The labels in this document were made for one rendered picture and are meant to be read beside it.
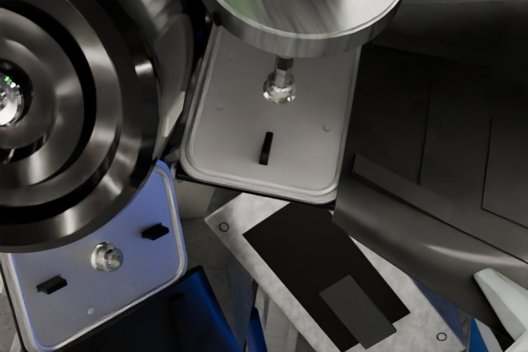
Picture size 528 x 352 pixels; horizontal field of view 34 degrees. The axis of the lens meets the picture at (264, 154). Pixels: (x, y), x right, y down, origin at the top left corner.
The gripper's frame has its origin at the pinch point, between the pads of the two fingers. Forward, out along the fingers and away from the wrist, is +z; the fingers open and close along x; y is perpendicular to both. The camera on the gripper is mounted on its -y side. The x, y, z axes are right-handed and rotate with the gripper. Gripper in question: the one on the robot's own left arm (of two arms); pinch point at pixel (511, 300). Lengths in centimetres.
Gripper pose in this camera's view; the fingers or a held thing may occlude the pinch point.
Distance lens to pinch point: 34.6
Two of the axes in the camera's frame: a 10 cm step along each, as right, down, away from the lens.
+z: -4.4, -8.1, 3.9
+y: -9.0, 4.1, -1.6
